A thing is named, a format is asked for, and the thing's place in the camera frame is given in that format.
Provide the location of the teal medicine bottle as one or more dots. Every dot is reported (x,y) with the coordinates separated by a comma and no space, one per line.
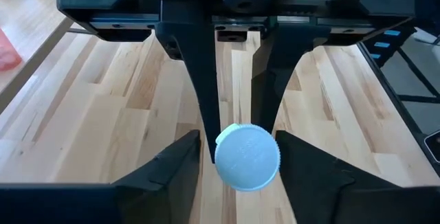
(247,158)

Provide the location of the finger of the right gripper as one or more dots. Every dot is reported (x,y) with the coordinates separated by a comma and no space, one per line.
(199,62)
(275,66)

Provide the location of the pink medicine bottle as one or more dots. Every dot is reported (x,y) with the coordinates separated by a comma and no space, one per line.
(8,55)

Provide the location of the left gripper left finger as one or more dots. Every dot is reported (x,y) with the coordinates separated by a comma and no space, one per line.
(165,189)

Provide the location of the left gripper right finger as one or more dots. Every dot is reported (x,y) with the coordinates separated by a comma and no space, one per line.
(316,189)

